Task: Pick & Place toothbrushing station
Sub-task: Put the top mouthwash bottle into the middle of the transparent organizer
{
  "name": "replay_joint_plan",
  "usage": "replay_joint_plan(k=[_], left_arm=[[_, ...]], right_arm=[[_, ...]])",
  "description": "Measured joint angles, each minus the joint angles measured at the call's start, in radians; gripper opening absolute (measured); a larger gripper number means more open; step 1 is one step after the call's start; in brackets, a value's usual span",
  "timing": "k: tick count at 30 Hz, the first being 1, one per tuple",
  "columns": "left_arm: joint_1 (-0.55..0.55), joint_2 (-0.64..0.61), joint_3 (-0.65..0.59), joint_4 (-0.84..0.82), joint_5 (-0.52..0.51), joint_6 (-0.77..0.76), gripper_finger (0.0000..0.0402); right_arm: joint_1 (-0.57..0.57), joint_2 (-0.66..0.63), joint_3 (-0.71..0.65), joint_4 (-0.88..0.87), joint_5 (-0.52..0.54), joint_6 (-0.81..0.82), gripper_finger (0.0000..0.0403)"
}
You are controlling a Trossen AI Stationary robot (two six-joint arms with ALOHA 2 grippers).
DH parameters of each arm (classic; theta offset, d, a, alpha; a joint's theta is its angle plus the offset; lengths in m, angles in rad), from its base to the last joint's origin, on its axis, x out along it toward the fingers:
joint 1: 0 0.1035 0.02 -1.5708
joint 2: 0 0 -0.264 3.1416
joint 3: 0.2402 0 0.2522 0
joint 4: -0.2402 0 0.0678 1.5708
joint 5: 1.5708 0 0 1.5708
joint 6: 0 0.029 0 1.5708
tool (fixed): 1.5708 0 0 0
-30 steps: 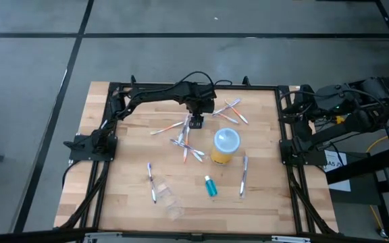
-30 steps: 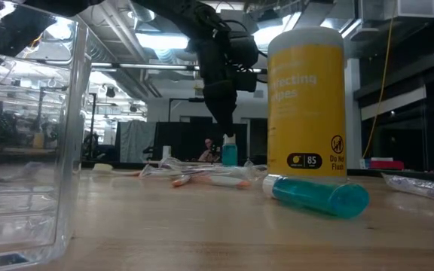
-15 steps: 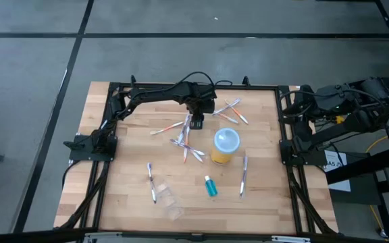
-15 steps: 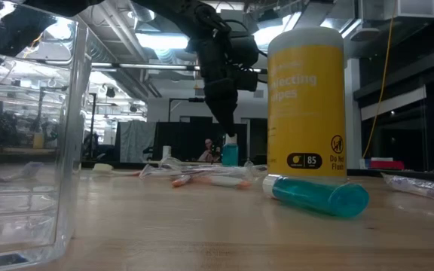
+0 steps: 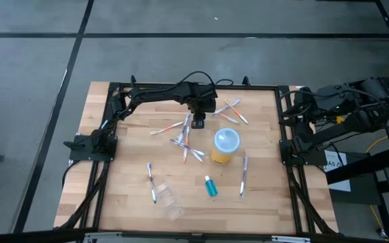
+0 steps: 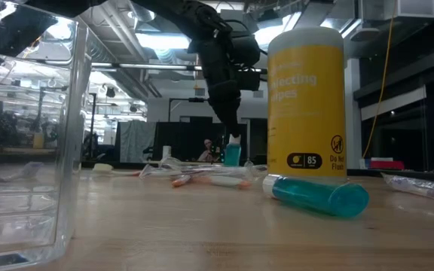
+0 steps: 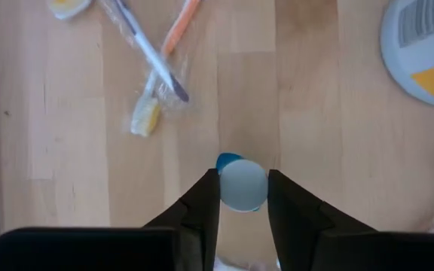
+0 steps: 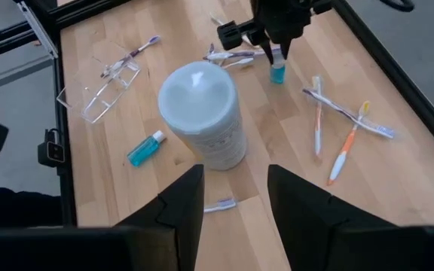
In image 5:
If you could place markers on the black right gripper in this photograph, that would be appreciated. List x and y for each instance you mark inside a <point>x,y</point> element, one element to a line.
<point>305,103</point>

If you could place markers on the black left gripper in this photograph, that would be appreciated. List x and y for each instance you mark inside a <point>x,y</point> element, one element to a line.
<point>201,106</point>

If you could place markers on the unwrapped orange white toothbrush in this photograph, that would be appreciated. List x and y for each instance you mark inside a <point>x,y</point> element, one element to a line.
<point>167,128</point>

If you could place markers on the yellow disinfecting wipes canister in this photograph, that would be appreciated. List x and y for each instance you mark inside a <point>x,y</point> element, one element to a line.
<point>226,141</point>

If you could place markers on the teal mouthwash bottle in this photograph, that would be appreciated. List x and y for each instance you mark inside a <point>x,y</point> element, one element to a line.
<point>211,188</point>

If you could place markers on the clear acrylic organizer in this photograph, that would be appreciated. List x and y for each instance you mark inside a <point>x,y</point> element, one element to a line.
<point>171,202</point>

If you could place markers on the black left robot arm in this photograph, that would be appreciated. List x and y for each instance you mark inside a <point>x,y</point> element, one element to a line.
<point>154,94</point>

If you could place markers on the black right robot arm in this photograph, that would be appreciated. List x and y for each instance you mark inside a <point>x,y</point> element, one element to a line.
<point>366,101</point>

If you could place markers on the black stand beam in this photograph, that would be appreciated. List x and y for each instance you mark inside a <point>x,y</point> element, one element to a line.
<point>360,167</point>

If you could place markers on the white paper sign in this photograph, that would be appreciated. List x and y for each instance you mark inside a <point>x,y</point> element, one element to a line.
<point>344,186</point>

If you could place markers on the black crossbar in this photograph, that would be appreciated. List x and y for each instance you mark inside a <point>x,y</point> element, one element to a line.
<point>46,236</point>

